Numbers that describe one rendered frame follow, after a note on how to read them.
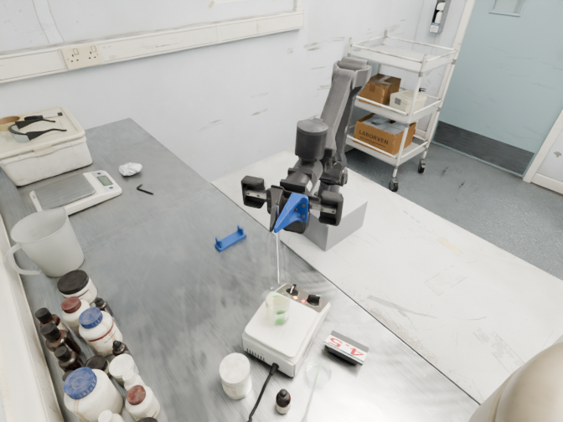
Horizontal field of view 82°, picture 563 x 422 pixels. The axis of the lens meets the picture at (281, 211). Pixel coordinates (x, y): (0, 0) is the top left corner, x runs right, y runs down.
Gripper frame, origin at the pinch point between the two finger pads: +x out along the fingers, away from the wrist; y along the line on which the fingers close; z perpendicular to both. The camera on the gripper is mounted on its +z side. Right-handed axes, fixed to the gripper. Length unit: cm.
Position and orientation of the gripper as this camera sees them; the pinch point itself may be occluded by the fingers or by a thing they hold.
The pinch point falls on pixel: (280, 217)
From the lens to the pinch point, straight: 54.8
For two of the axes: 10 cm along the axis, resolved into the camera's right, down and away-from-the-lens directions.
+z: 0.2, 7.7, 6.3
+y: -9.3, -2.1, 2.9
